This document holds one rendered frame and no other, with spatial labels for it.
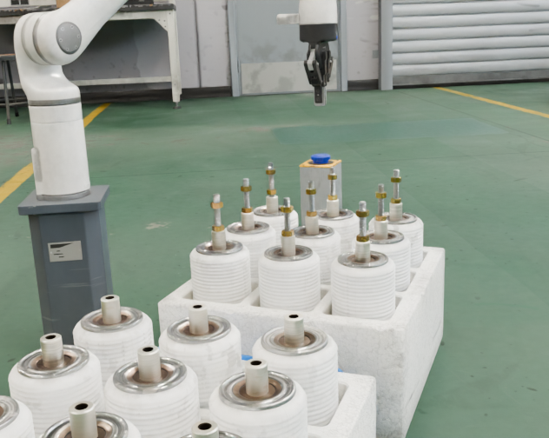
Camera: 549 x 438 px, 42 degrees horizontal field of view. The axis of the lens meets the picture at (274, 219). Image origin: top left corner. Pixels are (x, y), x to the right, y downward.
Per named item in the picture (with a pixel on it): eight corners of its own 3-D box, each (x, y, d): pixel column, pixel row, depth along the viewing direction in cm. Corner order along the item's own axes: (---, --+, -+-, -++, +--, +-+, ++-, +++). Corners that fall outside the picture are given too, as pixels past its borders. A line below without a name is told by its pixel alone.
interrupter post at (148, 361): (134, 382, 74) (131, 353, 73) (146, 372, 76) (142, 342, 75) (155, 385, 73) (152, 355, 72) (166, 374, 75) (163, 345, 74)
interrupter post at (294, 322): (281, 347, 81) (280, 319, 80) (287, 338, 83) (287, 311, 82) (301, 348, 80) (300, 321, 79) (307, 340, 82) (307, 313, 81)
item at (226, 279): (264, 355, 119) (259, 250, 114) (210, 370, 115) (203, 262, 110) (239, 335, 127) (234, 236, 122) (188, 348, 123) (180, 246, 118)
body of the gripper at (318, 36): (330, 19, 137) (331, 70, 139) (342, 19, 144) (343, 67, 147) (293, 21, 139) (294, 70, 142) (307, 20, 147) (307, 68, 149)
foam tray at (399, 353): (165, 404, 119) (156, 301, 114) (256, 315, 154) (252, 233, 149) (402, 445, 105) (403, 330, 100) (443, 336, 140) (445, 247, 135)
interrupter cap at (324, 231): (288, 228, 126) (288, 225, 126) (332, 227, 126) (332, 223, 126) (291, 242, 119) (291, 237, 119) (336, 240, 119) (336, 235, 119)
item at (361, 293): (382, 390, 106) (382, 274, 102) (322, 378, 111) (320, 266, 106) (403, 362, 114) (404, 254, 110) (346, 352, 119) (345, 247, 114)
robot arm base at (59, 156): (35, 202, 131) (23, 107, 127) (45, 191, 140) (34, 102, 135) (87, 199, 132) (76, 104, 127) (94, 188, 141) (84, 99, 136)
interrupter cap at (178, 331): (155, 342, 83) (155, 336, 83) (184, 317, 90) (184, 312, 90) (215, 349, 81) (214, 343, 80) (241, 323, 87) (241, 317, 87)
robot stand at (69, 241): (37, 361, 136) (16, 207, 128) (52, 329, 150) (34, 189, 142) (115, 355, 137) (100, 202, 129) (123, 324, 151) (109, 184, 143)
